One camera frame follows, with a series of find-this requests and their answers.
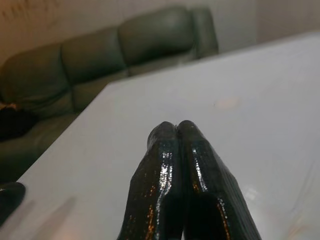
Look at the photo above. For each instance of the white plastic folding table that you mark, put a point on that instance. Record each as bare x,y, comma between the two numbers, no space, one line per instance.
250,150

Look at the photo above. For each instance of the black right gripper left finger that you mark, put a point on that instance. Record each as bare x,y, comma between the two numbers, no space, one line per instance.
160,180

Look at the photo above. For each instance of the black item on sofa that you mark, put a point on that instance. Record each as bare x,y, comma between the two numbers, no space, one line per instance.
12,122

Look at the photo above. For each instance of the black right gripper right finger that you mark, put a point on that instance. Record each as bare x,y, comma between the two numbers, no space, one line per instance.
210,185

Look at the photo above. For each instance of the green leather sofa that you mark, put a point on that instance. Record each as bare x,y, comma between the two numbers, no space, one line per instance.
87,50

